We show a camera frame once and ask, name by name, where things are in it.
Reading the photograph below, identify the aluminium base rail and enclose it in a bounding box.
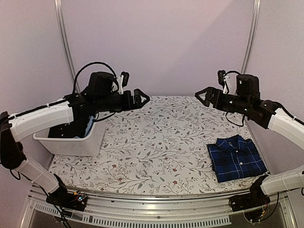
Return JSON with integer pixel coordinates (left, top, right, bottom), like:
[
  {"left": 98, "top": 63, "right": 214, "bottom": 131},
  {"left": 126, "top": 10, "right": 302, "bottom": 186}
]
[{"left": 21, "top": 184, "right": 304, "bottom": 228}]

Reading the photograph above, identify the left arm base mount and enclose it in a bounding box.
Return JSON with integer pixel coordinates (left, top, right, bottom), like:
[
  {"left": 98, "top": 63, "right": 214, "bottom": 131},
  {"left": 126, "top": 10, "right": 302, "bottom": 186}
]
[{"left": 46, "top": 188, "right": 88, "bottom": 211}]

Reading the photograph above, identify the aluminium frame post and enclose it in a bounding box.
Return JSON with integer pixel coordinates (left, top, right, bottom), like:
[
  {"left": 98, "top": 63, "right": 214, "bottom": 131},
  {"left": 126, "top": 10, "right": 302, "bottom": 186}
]
[
  {"left": 54, "top": 0, "right": 76, "bottom": 83},
  {"left": 241, "top": 0, "right": 261, "bottom": 74}
]

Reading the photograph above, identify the blue plaid long sleeve shirt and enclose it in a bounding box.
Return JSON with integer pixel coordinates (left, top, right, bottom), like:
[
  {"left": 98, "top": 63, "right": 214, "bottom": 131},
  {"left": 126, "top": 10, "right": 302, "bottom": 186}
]
[{"left": 207, "top": 135, "right": 267, "bottom": 183}]

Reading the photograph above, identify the left aluminium frame post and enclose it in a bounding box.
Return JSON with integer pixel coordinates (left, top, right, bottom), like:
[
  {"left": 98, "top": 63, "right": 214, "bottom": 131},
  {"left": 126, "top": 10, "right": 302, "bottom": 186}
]
[{"left": 54, "top": 0, "right": 76, "bottom": 83}]

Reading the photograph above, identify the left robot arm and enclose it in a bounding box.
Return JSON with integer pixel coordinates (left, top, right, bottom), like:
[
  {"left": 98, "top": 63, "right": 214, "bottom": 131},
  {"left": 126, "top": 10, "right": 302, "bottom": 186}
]
[{"left": 0, "top": 69, "right": 150, "bottom": 206}]

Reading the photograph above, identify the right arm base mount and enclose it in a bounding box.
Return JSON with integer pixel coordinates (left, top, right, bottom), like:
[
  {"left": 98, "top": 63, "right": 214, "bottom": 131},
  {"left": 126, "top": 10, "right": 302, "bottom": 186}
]
[{"left": 228, "top": 175, "right": 270, "bottom": 223}]

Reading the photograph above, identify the right aluminium frame post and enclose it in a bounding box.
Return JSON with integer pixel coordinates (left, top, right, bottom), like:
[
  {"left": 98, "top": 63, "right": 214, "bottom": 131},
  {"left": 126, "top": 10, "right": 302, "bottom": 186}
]
[{"left": 241, "top": 0, "right": 261, "bottom": 74}]

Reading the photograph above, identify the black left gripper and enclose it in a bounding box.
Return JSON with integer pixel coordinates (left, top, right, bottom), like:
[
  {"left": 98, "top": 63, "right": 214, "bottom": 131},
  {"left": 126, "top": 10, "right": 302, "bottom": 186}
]
[{"left": 95, "top": 89, "right": 150, "bottom": 113}]

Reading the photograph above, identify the black shirt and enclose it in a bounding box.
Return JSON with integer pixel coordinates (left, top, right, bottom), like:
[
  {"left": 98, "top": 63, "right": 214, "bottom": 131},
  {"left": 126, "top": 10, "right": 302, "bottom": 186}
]
[{"left": 48, "top": 118, "right": 89, "bottom": 138}]

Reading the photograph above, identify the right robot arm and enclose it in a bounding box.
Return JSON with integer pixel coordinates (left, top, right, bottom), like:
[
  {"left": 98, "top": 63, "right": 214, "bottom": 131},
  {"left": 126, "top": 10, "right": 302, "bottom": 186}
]
[{"left": 195, "top": 70, "right": 304, "bottom": 207}]

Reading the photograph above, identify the floral patterned table cloth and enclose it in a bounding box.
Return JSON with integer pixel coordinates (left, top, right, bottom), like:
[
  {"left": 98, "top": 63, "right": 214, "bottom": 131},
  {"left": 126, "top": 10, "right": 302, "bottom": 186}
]
[{"left": 49, "top": 96, "right": 255, "bottom": 196}]

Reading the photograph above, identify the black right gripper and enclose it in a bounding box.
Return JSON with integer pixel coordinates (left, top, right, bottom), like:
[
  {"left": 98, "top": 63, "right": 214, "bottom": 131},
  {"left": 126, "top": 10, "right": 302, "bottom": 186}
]
[{"left": 195, "top": 87, "right": 250, "bottom": 115}]

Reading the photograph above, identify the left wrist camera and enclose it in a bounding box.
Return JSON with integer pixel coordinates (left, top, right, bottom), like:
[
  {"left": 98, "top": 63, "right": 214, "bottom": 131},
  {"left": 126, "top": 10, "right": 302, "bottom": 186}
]
[{"left": 117, "top": 71, "right": 130, "bottom": 95}]

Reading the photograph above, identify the light blue denim shirt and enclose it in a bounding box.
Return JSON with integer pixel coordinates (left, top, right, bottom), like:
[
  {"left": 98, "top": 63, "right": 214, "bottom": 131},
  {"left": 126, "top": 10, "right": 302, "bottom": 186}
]
[{"left": 84, "top": 116, "right": 95, "bottom": 137}]

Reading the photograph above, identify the white plastic bin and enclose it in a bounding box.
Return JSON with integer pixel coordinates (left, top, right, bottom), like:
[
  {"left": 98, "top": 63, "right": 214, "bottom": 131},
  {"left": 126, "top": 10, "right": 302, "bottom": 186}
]
[{"left": 33, "top": 121, "right": 105, "bottom": 157}]

